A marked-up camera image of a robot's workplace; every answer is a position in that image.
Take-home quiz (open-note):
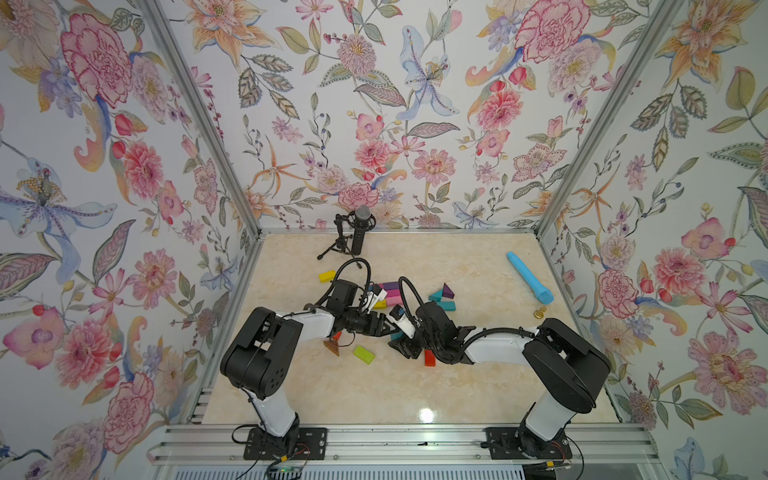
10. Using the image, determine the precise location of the brown triangle block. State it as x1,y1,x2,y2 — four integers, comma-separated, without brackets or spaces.
323,339,340,356

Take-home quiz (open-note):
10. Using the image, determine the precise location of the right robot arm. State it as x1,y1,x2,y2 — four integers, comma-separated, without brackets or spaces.
389,302,610,449

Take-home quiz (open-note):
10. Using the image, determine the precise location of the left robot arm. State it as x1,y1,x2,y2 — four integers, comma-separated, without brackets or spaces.
219,280,395,439

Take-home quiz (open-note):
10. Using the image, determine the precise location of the teal rectangular block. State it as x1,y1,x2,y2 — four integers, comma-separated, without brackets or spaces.
437,301,456,312

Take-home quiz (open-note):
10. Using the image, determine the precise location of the red block front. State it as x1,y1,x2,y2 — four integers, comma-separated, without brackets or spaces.
424,350,437,368

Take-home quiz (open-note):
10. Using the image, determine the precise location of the purple triangle block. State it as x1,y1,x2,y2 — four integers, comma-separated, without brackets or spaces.
442,284,455,299

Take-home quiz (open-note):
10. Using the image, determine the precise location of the lime green block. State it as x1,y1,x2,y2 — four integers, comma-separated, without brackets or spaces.
353,346,376,365

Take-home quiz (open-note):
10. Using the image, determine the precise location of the black microphone on tripod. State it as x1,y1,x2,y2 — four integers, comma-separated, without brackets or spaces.
317,205,377,261

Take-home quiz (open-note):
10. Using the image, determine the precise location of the light blue cylinder toy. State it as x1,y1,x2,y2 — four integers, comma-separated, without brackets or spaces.
506,252,554,305

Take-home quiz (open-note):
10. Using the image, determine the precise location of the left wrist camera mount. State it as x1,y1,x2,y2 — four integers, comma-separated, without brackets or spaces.
363,284,387,312

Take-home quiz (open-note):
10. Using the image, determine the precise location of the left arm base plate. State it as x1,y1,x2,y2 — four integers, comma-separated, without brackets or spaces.
243,427,329,461

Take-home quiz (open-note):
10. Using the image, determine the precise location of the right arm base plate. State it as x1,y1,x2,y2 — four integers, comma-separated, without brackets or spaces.
481,427,573,461

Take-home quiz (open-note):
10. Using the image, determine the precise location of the aluminium front rail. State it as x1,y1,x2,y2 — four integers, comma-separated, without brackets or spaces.
148,423,660,467

